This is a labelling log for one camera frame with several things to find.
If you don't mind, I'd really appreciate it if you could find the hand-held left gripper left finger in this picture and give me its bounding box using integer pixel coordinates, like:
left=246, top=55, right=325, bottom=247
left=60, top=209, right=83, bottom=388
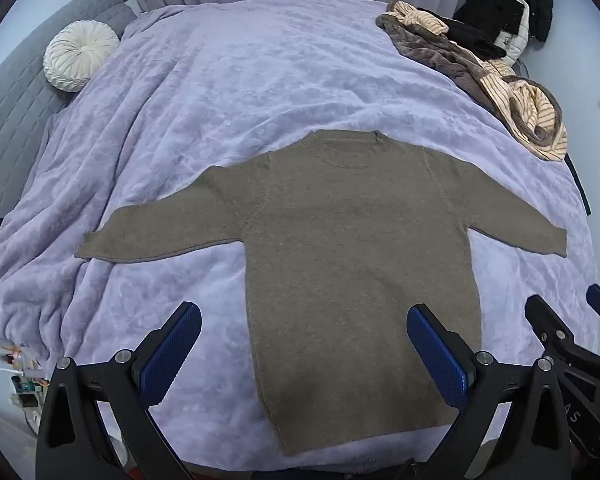
left=36, top=301, right=203, bottom=480

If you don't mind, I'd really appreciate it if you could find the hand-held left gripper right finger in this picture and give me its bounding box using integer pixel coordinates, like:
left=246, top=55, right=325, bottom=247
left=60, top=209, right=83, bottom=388
left=406, top=303, right=572, bottom=480

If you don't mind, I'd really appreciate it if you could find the olive brown knit sweater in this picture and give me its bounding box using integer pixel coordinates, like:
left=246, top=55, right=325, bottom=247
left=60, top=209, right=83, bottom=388
left=75, top=129, right=568, bottom=457

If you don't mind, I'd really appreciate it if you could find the pile of small colourful items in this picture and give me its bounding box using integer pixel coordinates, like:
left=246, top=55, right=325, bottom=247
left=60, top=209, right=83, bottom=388
left=0, top=335, right=50, bottom=413

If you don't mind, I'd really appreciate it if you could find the beige striped brown fleece garment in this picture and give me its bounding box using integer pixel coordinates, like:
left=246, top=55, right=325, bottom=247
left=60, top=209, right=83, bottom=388
left=376, top=0, right=568, bottom=162

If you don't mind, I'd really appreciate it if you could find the lavender fleece blanket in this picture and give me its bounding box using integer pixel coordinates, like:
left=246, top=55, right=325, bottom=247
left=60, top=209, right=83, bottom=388
left=0, top=0, right=600, bottom=476

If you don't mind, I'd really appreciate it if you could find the grey quilted headboard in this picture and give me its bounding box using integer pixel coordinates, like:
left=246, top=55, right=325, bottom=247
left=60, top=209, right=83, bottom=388
left=0, top=0, right=137, bottom=221

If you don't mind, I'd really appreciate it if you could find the black garment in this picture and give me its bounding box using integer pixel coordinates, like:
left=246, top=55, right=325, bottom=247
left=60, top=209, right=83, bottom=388
left=420, top=7, right=507, bottom=59

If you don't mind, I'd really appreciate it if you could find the black and white jacket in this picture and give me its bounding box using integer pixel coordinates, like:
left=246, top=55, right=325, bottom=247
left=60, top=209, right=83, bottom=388
left=452, top=0, right=555, bottom=67

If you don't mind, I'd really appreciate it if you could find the round white pleated pillow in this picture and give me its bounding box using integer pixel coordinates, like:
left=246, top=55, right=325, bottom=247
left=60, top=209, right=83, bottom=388
left=43, top=20, right=120, bottom=93

